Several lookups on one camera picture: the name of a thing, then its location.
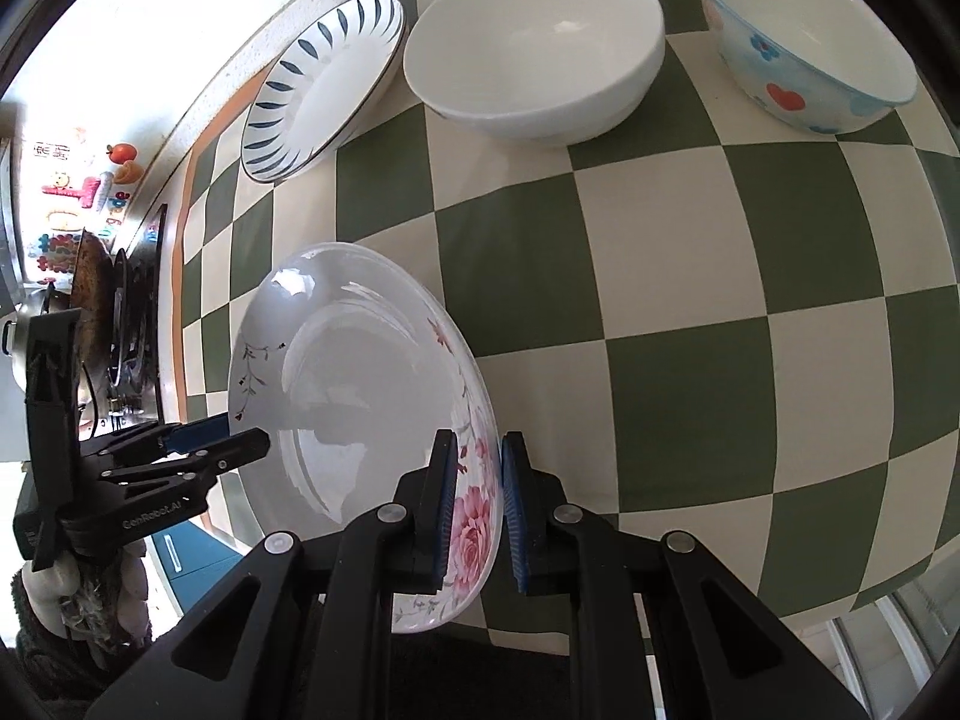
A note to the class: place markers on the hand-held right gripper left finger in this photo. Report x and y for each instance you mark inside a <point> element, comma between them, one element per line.
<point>444,502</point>

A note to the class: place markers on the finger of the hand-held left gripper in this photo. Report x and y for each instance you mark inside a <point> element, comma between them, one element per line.
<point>195,433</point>
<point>232,450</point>

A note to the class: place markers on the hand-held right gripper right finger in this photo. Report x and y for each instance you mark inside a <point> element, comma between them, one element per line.
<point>517,517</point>

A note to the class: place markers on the blue leaf pattern plate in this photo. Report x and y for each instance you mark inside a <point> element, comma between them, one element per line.
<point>322,90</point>

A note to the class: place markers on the blue rim heart bowl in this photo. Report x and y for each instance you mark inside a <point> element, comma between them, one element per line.
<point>795,15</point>

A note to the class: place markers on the person's left hand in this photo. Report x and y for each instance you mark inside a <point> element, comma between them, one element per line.
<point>45,592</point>

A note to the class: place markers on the metal pot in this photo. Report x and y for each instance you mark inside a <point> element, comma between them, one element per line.
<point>22,337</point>

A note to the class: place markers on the blue cabinet door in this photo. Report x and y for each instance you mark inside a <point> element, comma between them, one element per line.
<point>187,555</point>

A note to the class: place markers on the brown wok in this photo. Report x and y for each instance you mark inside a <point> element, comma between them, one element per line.
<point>91,300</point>

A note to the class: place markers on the black gas stove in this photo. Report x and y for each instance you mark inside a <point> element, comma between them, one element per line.
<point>139,315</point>

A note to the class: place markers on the green white checkered mat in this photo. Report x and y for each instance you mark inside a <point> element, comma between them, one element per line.
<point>675,277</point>

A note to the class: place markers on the plain white bowl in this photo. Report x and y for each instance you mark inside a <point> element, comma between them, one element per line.
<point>525,30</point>

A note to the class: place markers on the colourful wall stickers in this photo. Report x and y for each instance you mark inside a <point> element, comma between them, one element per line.
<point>75,195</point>

